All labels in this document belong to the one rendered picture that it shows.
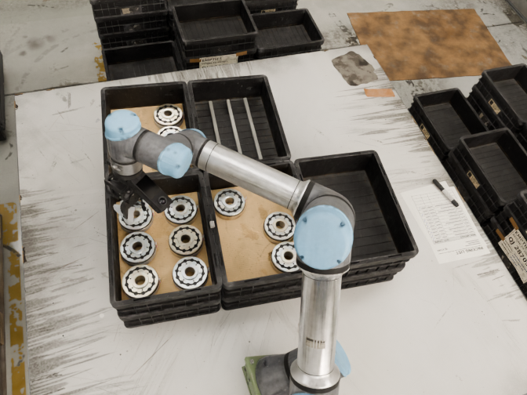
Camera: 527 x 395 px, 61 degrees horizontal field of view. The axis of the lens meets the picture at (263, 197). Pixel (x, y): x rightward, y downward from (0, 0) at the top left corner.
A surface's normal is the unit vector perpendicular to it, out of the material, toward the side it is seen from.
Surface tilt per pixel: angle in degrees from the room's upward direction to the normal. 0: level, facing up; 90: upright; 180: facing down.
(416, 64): 0
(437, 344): 0
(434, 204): 0
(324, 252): 44
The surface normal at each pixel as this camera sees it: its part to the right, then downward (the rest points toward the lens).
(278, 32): 0.10, -0.52
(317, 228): -0.24, 0.15
